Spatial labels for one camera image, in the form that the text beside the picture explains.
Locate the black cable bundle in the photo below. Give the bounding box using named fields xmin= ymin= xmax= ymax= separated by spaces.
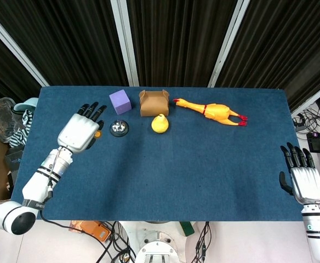
xmin=291 ymin=108 xmax=320 ymax=135

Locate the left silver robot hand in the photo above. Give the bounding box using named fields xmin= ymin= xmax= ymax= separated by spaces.
xmin=56 ymin=101 xmax=107 ymax=153

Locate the yellow rubber chicken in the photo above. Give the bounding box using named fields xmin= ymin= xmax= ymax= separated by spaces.
xmin=173 ymin=98 xmax=248 ymax=127

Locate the black electronic device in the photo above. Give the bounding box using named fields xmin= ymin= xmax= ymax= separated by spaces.
xmin=306 ymin=131 xmax=320 ymax=153

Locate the teal cap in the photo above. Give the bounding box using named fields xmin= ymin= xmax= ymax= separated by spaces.
xmin=13 ymin=97 xmax=39 ymax=116

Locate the black plastic tray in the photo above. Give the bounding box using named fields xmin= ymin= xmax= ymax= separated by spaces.
xmin=0 ymin=97 xmax=20 ymax=144

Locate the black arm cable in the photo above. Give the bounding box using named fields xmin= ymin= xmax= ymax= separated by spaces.
xmin=39 ymin=147 xmax=139 ymax=263

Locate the striped cloth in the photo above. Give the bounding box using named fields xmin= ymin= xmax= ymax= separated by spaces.
xmin=8 ymin=108 xmax=35 ymax=148

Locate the brown cardboard box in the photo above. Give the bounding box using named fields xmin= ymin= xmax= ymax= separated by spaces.
xmin=138 ymin=89 xmax=170 ymax=118

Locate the black packaged box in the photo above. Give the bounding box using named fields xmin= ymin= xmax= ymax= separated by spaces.
xmin=3 ymin=145 xmax=25 ymax=176

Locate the blue table cloth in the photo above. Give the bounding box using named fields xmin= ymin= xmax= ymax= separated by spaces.
xmin=10 ymin=86 xmax=305 ymax=222

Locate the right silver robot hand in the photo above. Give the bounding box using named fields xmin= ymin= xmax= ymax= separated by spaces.
xmin=278 ymin=142 xmax=320 ymax=204

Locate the silver desk bell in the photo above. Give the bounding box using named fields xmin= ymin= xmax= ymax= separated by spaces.
xmin=110 ymin=119 xmax=129 ymax=137

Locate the yellow pear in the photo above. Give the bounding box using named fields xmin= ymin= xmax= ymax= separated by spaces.
xmin=151 ymin=114 xmax=169 ymax=135

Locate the dark green rectangular block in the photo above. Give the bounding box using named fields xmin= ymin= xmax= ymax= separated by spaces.
xmin=179 ymin=221 xmax=196 ymax=238

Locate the orange foot pedal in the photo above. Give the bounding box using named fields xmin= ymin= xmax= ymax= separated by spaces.
xmin=69 ymin=220 xmax=113 ymax=243

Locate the purple foam cube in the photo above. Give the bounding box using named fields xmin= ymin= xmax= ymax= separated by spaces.
xmin=108 ymin=89 xmax=132 ymax=115

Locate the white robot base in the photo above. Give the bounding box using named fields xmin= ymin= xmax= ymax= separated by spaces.
xmin=120 ymin=220 xmax=196 ymax=263

